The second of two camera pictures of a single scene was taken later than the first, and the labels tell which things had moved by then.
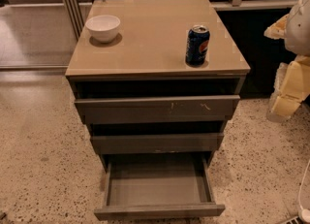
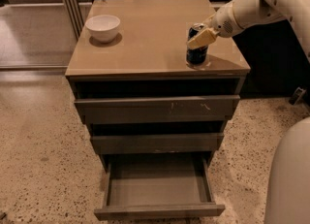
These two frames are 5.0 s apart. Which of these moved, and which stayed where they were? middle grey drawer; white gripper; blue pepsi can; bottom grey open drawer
Moved: white gripper
Stayed: bottom grey open drawer; blue pepsi can; middle grey drawer
